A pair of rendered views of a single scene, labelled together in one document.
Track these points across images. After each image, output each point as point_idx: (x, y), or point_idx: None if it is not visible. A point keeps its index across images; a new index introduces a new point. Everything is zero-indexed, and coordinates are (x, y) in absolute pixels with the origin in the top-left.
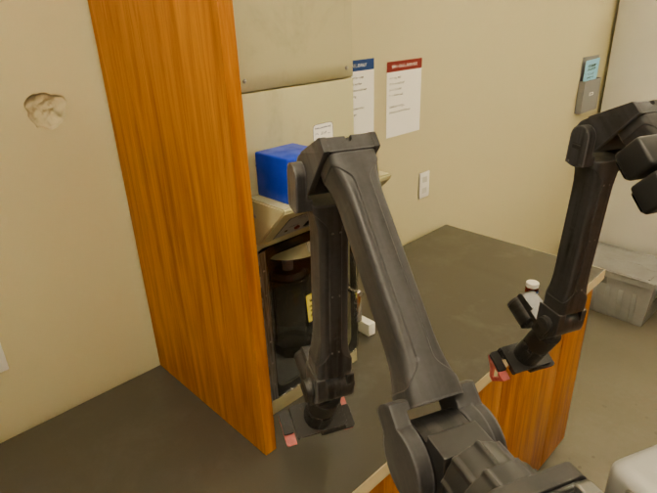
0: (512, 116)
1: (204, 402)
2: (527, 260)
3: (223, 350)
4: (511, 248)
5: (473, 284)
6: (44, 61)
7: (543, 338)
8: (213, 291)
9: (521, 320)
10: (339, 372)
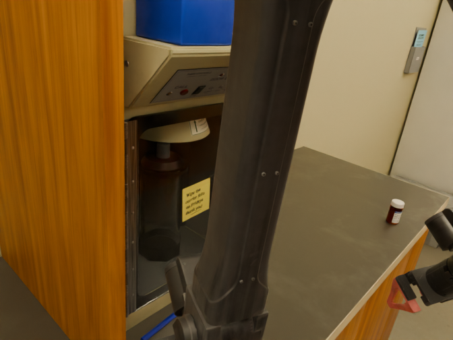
0: (364, 63)
1: (44, 307)
2: (380, 183)
3: (67, 249)
4: (364, 171)
5: (336, 199)
6: None
7: None
8: (58, 166)
9: (447, 241)
10: (247, 312)
